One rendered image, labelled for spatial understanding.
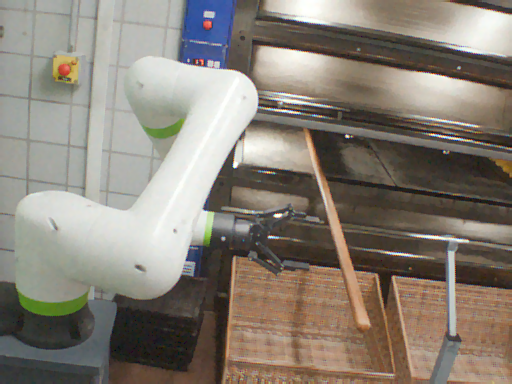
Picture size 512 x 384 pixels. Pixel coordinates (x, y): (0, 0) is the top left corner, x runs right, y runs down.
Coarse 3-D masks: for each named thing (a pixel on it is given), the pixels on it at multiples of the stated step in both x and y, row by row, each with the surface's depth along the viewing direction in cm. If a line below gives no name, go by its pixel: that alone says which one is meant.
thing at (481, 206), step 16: (240, 176) 211; (256, 176) 211; (272, 176) 211; (288, 176) 211; (304, 176) 212; (336, 192) 213; (352, 192) 213; (368, 192) 213; (384, 192) 213; (400, 192) 213; (416, 192) 215; (432, 192) 218; (448, 208) 215; (464, 208) 215; (480, 208) 215; (496, 208) 215
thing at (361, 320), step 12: (312, 144) 243; (312, 156) 229; (324, 180) 202; (324, 192) 191; (324, 204) 183; (336, 216) 173; (336, 228) 164; (336, 240) 157; (336, 252) 153; (348, 264) 143; (348, 276) 138; (348, 288) 134; (360, 300) 128; (360, 312) 123; (360, 324) 120
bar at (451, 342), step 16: (224, 208) 175; (240, 208) 176; (304, 224) 177; (320, 224) 176; (352, 224) 177; (416, 240) 179; (432, 240) 178; (448, 240) 178; (464, 240) 179; (480, 240) 180; (448, 256) 178; (448, 272) 176; (448, 288) 174; (448, 304) 172; (448, 320) 170; (448, 336) 166; (448, 352) 166; (448, 368) 168
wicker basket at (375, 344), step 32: (256, 288) 219; (288, 288) 220; (320, 288) 220; (224, 320) 219; (256, 320) 220; (320, 320) 222; (352, 320) 223; (384, 320) 202; (224, 352) 188; (256, 352) 208; (288, 352) 210; (320, 352) 213; (352, 352) 216; (384, 352) 196
